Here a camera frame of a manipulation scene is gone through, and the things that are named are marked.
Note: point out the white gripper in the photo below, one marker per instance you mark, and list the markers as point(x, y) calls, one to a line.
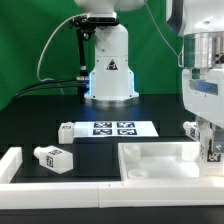
point(204, 97)

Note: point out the white square tabletop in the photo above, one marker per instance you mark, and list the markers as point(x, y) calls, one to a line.
point(150, 160)

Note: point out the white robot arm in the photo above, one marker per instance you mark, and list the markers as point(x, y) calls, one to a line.
point(189, 56)

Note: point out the paper sheet with tags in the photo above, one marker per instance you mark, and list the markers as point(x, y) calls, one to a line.
point(115, 129)

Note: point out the white U-shaped fence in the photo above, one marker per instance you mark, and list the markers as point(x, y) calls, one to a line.
point(124, 193)

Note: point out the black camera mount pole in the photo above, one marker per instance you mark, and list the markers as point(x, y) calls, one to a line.
point(82, 50)

